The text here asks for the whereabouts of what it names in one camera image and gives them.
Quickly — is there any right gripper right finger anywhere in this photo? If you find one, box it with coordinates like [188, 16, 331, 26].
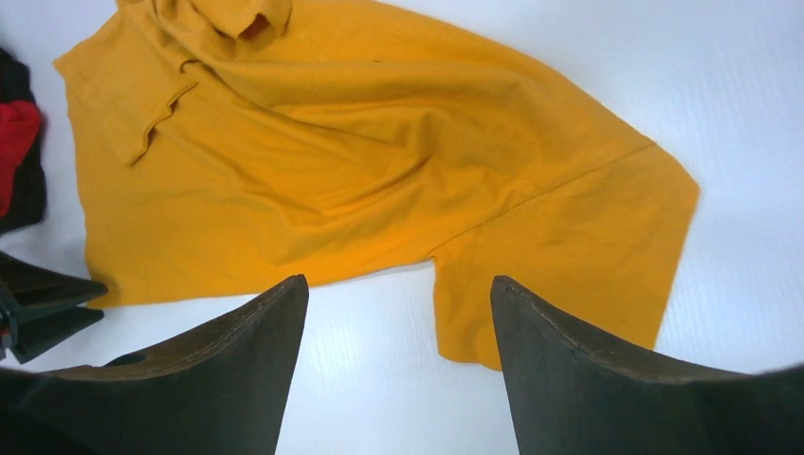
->
[490, 276, 803, 454]

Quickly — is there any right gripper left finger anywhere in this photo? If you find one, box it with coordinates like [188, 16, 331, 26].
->
[1, 275, 309, 454]

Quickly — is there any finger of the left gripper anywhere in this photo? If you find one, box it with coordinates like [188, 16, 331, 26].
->
[6, 307, 104, 364]
[1, 252, 108, 312]

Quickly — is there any yellow t shirt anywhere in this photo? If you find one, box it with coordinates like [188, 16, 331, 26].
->
[55, 1, 699, 369]

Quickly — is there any black folded t shirt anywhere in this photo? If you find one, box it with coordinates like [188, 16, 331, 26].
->
[1, 50, 46, 234]

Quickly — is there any red folded t shirt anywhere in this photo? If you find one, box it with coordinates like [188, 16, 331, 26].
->
[1, 100, 43, 216]

